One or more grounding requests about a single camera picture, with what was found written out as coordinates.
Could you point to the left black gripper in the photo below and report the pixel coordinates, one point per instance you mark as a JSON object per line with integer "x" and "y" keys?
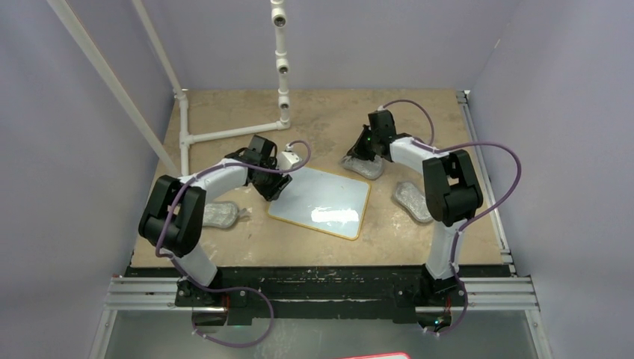
{"x": 273, "y": 191}

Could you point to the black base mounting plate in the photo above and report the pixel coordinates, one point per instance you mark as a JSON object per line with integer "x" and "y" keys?
{"x": 401, "y": 294}

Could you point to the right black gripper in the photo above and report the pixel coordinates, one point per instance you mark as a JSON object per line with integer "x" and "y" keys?
{"x": 359, "y": 150}

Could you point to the aluminium extrusion rail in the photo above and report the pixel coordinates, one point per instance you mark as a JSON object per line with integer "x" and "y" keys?
{"x": 158, "y": 294}

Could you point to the yellow framed whiteboard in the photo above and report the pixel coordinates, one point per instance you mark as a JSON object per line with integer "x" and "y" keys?
{"x": 324, "y": 202}

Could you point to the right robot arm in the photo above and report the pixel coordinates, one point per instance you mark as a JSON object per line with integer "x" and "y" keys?
{"x": 451, "y": 187}

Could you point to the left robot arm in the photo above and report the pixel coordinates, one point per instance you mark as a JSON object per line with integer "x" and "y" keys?
{"x": 172, "y": 220}

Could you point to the grey eraser pad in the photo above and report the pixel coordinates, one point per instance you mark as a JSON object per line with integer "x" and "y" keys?
{"x": 222, "y": 215}
{"x": 412, "y": 199}
{"x": 369, "y": 169}

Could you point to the red edged object bottom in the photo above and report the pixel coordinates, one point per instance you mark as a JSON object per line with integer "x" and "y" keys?
{"x": 389, "y": 355}

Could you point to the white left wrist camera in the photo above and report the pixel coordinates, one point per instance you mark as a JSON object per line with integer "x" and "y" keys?
{"x": 288, "y": 159}

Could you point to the white PVC pipe frame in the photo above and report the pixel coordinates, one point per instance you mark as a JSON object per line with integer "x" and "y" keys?
{"x": 87, "y": 45}

